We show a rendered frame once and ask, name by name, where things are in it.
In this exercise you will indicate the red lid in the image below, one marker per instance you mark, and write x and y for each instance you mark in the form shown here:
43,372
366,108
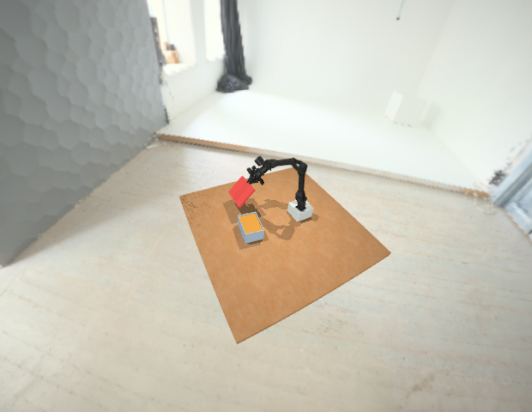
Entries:
241,191

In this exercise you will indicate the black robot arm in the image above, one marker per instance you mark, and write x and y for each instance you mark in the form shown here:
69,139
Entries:
267,164

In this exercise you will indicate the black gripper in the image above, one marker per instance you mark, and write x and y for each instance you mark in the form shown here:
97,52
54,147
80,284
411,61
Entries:
255,176

